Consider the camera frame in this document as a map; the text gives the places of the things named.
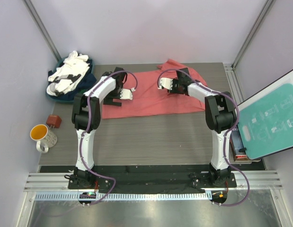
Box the pink t-shirt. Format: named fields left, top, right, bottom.
left=102, top=59, right=205, bottom=119

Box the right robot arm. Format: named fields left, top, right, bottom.
left=158, top=68, right=237, bottom=187

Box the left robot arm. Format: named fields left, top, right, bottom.
left=68, top=67, right=133, bottom=189

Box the teal laundry basket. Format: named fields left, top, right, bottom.
left=45, top=56, right=97, bottom=104

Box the white t-shirt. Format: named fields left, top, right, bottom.
left=46, top=51, right=90, bottom=96

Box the small red box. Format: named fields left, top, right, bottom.
left=46, top=114, right=62, bottom=129

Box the white mug orange inside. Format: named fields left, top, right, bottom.
left=30, top=124, right=58, bottom=153

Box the blue patterned book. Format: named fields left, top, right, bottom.
left=230, top=126, right=246, bottom=156

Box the red book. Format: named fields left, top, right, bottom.
left=233, top=155, right=261, bottom=164

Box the teal instruction board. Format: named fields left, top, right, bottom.
left=238, top=70, right=293, bottom=160

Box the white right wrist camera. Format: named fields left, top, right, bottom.
left=158, top=78, right=173, bottom=90

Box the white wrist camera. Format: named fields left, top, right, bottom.
left=158, top=78, right=173, bottom=90
left=119, top=88, right=135, bottom=100

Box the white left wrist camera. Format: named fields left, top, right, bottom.
left=119, top=88, right=135, bottom=100

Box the aluminium frame rail right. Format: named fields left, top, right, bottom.
left=223, top=64, right=244, bottom=104

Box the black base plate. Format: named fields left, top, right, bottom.
left=67, top=165, right=237, bottom=190

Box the aluminium front rail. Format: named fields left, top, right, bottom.
left=24, top=171, right=283, bottom=201

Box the right aluminium corner post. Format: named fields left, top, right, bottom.
left=231, top=0, right=275, bottom=70

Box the aluminium corner post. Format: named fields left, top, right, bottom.
left=22, top=0, right=61, bottom=61
left=231, top=0, right=275, bottom=70

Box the left aluminium corner post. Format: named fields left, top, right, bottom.
left=22, top=0, right=61, bottom=61

